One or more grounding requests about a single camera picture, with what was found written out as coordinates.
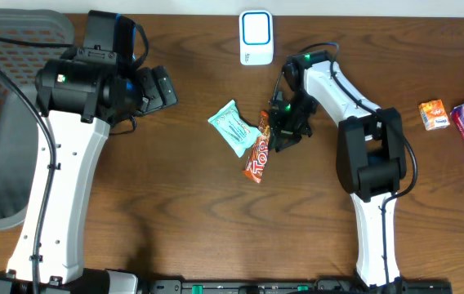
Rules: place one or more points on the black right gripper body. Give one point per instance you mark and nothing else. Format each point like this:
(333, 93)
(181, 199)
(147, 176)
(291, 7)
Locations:
(296, 115)

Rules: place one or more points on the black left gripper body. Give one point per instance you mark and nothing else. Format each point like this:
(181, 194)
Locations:
(150, 91)

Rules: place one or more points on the red Top chocolate bar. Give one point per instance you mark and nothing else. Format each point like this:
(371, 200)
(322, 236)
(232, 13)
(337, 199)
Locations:
(258, 158)

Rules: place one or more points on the teal snack wrapper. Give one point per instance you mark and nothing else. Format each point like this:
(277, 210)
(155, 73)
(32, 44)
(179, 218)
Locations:
(237, 133)

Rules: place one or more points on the small orange juice box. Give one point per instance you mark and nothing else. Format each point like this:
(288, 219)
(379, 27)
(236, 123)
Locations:
(433, 115)

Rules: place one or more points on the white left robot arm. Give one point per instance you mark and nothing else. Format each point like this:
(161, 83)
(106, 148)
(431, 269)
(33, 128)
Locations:
(80, 100)

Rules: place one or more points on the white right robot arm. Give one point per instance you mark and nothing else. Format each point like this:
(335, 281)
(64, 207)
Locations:
(370, 156)

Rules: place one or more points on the grey plastic mesh basket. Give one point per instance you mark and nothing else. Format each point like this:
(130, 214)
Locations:
(18, 129)

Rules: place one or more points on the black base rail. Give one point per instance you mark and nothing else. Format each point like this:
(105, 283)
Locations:
(325, 286)

